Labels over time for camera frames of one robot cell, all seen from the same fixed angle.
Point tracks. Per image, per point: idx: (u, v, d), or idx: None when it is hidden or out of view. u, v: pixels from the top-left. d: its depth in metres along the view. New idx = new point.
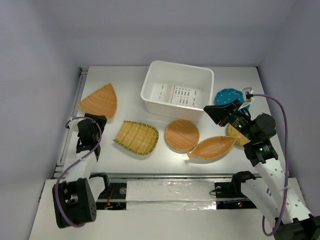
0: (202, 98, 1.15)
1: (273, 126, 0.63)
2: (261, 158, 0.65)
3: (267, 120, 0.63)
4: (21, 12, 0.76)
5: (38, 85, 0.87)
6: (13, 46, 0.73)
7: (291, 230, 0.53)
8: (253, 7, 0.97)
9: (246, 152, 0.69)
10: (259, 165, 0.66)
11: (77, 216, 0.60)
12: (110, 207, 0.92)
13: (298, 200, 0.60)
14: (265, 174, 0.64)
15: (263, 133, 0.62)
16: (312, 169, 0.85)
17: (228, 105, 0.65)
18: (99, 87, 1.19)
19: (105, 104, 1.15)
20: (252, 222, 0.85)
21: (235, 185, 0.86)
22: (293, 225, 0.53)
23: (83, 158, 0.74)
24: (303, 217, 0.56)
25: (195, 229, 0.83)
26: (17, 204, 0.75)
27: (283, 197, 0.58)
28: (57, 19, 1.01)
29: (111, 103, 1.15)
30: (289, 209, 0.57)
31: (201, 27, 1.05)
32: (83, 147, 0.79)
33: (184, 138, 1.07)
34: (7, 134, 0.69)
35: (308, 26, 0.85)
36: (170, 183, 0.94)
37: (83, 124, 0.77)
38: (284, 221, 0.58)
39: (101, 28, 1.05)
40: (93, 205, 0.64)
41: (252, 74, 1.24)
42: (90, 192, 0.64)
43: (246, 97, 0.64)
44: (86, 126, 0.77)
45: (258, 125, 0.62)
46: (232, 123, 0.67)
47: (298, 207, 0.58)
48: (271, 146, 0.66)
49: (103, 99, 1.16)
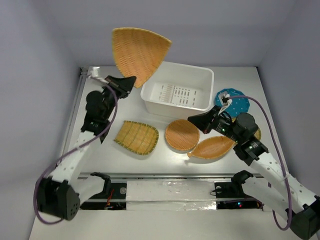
0: (202, 98, 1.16)
1: (253, 122, 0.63)
2: (254, 155, 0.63)
3: (246, 117, 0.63)
4: (21, 13, 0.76)
5: (38, 85, 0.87)
6: (13, 45, 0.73)
7: (306, 218, 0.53)
8: (253, 7, 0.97)
9: (238, 155, 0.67)
10: (254, 163, 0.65)
11: (54, 213, 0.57)
12: (110, 207, 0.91)
13: (300, 185, 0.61)
14: (262, 169, 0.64)
15: (246, 131, 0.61)
16: (311, 168, 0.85)
17: (210, 111, 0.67)
18: (157, 34, 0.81)
19: (142, 56, 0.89)
20: (253, 222, 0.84)
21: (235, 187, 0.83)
22: (306, 213, 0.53)
23: (80, 147, 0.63)
24: (311, 199, 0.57)
25: (195, 229, 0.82)
26: (17, 203, 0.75)
27: (287, 187, 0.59)
28: (57, 19, 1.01)
29: (146, 58, 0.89)
30: (296, 197, 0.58)
31: (201, 27, 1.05)
32: (90, 124, 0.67)
33: (184, 138, 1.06)
34: (7, 134, 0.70)
35: (308, 26, 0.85)
36: (170, 183, 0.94)
37: (93, 97, 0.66)
38: (296, 210, 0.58)
39: (101, 28, 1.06)
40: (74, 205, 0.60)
41: (252, 74, 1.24)
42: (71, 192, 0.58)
43: (223, 101, 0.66)
44: (94, 101, 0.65)
45: (240, 124, 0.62)
46: (215, 128, 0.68)
47: (303, 193, 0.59)
48: (259, 141, 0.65)
49: (144, 48, 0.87)
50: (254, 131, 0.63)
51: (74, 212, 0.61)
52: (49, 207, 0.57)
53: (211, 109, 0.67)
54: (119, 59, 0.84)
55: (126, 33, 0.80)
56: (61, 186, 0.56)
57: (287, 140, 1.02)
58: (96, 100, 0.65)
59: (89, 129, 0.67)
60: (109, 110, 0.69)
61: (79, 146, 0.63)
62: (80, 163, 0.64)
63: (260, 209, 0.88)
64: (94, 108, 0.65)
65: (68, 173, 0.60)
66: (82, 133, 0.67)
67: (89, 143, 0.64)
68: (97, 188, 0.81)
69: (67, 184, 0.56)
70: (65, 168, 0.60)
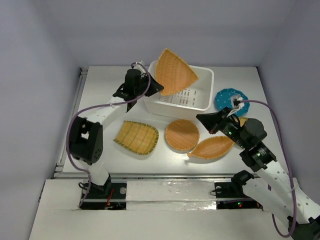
0: (202, 98, 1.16)
1: (262, 128, 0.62)
2: (262, 164, 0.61)
3: (254, 122, 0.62)
4: (20, 13, 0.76)
5: (37, 85, 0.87)
6: (13, 45, 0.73)
7: (311, 231, 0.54)
8: (253, 7, 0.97)
9: (244, 161, 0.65)
10: (260, 171, 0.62)
11: (79, 153, 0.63)
12: (110, 207, 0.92)
13: (307, 197, 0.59)
14: (269, 178, 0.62)
15: (255, 137, 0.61)
16: (311, 169, 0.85)
17: (219, 113, 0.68)
18: (190, 67, 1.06)
19: (174, 79, 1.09)
20: (254, 223, 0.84)
21: (235, 187, 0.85)
22: (311, 226, 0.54)
23: (113, 104, 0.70)
24: (316, 213, 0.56)
25: (195, 230, 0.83)
26: (17, 203, 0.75)
27: (294, 200, 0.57)
28: (57, 18, 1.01)
29: (176, 83, 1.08)
30: (302, 210, 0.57)
31: (201, 27, 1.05)
32: (122, 93, 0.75)
33: (184, 138, 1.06)
34: (7, 134, 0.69)
35: (308, 26, 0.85)
36: (170, 183, 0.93)
37: (132, 71, 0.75)
38: (300, 221, 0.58)
39: (101, 28, 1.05)
40: (98, 150, 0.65)
41: (252, 74, 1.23)
42: (99, 137, 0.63)
43: (234, 103, 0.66)
44: (134, 73, 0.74)
45: (248, 130, 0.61)
46: (222, 130, 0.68)
47: (310, 205, 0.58)
48: (267, 148, 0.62)
49: (178, 73, 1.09)
50: (263, 138, 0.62)
51: (96, 158, 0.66)
52: (77, 145, 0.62)
53: (221, 111, 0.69)
54: (158, 73, 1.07)
55: (171, 57, 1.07)
56: (92, 126, 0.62)
57: (287, 141, 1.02)
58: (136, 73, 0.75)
59: (120, 95, 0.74)
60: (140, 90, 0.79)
61: (112, 104, 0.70)
62: (110, 117, 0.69)
63: (260, 209, 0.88)
64: (133, 79, 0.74)
65: (99, 119, 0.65)
66: (114, 97, 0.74)
67: (120, 104, 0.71)
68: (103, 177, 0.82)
69: (98, 125, 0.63)
70: (98, 115, 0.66)
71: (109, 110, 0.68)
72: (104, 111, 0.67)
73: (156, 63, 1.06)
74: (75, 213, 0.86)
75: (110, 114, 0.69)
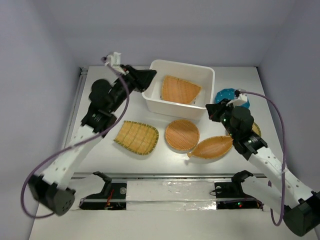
0: (202, 98, 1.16)
1: (249, 114, 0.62)
2: (252, 149, 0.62)
3: (242, 110, 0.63)
4: (21, 13, 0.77)
5: (38, 86, 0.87)
6: (13, 45, 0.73)
7: (301, 212, 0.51)
8: (253, 7, 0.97)
9: (237, 149, 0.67)
10: (252, 158, 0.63)
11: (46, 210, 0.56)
12: (110, 207, 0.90)
13: (298, 180, 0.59)
14: (260, 164, 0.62)
15: (242, 122, 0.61)
16: (311, 169, 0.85)
17: (221, 101, 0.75)
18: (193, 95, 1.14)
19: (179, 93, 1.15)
20: (253, 223, 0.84)
21: (235, 186, 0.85)
22: (301, 207, 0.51)
23: (75, 146, 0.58)
24: (307, 195, 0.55)
25: (195, 229, 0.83)
26: (17, 203, 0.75)
27: (283, 182, 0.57)
28: (57, 19, 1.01)
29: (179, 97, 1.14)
30: (292, 192, 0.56)
31: (201, 27, 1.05)
32: (92, 117, 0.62)
33: (183, 138, 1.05)
34: (7, 134, 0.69)
35: (308, 26, 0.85)
36: (170, 183, 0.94)
37: (93, 91, 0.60)
38: (291, 205, 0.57)
39: (101, 28, 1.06)
40: (68, 202, 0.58)
41: (252, 74, 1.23)
42: (64, 190, 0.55)
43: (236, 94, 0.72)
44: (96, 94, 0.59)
45: (236, 116, 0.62)
46: (219, 118, 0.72)
47: (300, 187, 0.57)
48: (259, 136, 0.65)
49: (183, 92, 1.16)
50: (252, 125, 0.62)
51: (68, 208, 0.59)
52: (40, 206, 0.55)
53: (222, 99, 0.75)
54: (165, 83, 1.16)
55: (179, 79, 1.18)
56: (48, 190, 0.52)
57: (287, 141, 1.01)
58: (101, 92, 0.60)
59: (91, 121, 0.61)
60: (116, 104, 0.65)
61: (75, 146, 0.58)
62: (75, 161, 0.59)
63: (260, 209, 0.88)
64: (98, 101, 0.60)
65: (58, 176, 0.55)
66: (83, 127, 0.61)
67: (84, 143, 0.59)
68: (96, 189, 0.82)
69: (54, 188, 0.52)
70: (57, 169, 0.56)
71: (70, 158, 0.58)
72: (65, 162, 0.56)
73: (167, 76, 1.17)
74: (75, 213, 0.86)
75: (74, 160, 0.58)
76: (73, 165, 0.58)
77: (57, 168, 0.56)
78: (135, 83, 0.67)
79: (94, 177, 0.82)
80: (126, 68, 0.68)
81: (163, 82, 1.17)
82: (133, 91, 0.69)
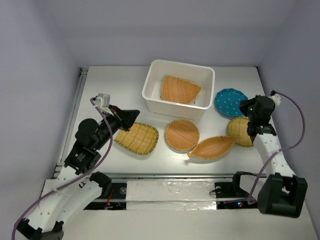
0: (202, 98, 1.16)
1: (272, 104, 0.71)
2: (259, 131, 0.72)
3: (270, 100, 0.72)
4: (21, 13, 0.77)
5: (38, 86, 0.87)
6: (13, 44, 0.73)
7: (274, 181, 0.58)
8: (253, 7, 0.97)
9: (248, 131, 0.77)
10: (257, 138, 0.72)
11: None
12: (110, 207, 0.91)
13: (286, 163, 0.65)
14: (260, 142, 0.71)
15: (260, 104, 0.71)
16: (311, 169, 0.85)
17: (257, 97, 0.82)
18: (193, 96, 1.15)
19: (179, 93, 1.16)
20: (253, 223, 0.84)
21: (234, 181, 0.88)
22: (276, 178, 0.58)
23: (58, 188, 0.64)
24: (287, 174, 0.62)
25: (195, 230, 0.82)
26: (17, 203, 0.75)
27: (270, 157, 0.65)
28: (57, 18, 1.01)
29: (179, 98, 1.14)
30: (274, 166, 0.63)
31: (201, 27, 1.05)
32: (75, 156, 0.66)
33: (184, 138, 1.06)
34: (7, 133, 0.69)
35: (308, 26, 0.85)
36: (170, 183, 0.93)
37: (81, 130, 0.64)
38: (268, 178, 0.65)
39: (101, 28, 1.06)
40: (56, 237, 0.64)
41: (252, 74, 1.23)
42: (50, 232, 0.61)
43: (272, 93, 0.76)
44: (85, 135, 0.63)
45: (259, 100, 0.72)
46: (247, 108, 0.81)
47: (284, 167, 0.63)
48: (272, 128, 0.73)
49: (183, 92, 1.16)
50: (269, 114, 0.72)
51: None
52: None
53: None
54: (165, 84, 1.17)
55: (179, 79, 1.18)
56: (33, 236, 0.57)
57: (287, 140, 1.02)
58: (86, 131, 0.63)
59: (74, 161, 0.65)
60: (102, 142, 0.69)
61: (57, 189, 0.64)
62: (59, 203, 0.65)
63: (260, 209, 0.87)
64: (87, 140, 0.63)
65: (43, 221, 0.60)
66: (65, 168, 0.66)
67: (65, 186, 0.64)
68: (93, 197, 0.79)
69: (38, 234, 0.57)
70: (42, 214, 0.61)
71: (54, 201, 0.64)
72: (48, 206, 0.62)
73: (167, 76, 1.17)
74: None
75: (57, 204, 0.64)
76: (55, 208, 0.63)
77: (41, 213, 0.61)
78: (121, 123, 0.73)
79: (88, 187, 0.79)
80: (114, 109, 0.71)
81: (163, 82, 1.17)
82: (118, 129, 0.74)
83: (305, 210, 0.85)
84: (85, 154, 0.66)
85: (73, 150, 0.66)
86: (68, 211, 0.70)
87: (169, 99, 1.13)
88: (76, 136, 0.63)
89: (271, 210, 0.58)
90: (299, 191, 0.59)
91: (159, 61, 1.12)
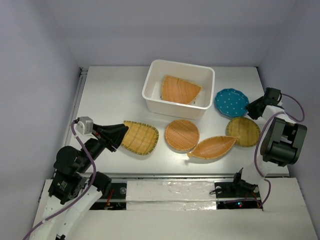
0: (203, 98, 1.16)
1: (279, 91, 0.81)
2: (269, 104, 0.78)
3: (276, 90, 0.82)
4: (21, 13, 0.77)
5: (38, 86, 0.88)
6: (12, 44, 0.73)
7: (277, 120, 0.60)
8: (253, 7, 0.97)
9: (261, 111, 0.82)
10: (266, 110, 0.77)
11: None
12: (110, 207, 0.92)
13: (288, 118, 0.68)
14: (267, 110, 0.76)
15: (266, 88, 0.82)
16: (311, 169, 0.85)
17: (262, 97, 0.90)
18: (194, 96, 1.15)
19: (180, 93, 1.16)
20: (252, 223, 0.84)
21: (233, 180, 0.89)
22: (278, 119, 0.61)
23: (47, 219, 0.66)
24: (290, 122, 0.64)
25: (195, 230, 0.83)
26: (17, 203, 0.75)
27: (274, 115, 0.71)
28: (57, 18, 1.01)
29: (180, 98, 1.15)
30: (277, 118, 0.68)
31: (201, 27, 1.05)
32: (58, 185, 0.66)
33: (184, 138, 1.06)
34: (7, 133, 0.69)
35: (307, 26, 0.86)
36: (170, 183, 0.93)
37: (61, 157, 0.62)
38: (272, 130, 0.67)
39: (101, 28, 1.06)
40: None
41: (252, 74, 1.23)
42: None
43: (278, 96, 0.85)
44: (62, 163, 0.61)
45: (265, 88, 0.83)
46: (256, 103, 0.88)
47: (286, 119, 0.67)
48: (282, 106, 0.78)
49: (183, 92, 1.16)
50: (277, 97, 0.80)
51: None
52: None
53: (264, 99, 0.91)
54: (165, 84, 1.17)
55: (179, 79, 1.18)
56: None
57: None
58: (66, 161, 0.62)
59: (58, 189, 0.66)
60: (84, 167, 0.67)
61: (45, 220, 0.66)
62: (53, 231, 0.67)
63: (260, 208, 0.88)
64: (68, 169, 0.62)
65: None
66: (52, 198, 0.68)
67: (54, 215, 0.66)
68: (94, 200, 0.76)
69: None
70: None
71: (45, 231, 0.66)
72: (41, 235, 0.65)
73: (167, 76, 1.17)
74: None
75: (49, 232, 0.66)
76: (49, 236, 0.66)
77: None
78: (105, 143, 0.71)
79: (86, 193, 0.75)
80: (98, 133, 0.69)
81: (163, 82, 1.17)
82: (103, 149, 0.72)
83: (305, 210, 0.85)
84: (66, 183, 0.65)
85: (56, 179, 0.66)
86: (68, 223, 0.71)
87: (169, 99, 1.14)
88: (55, 167, 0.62)
89: (271, 148, 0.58)
90: (300, 134, 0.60)
91: (158, 61, 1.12)
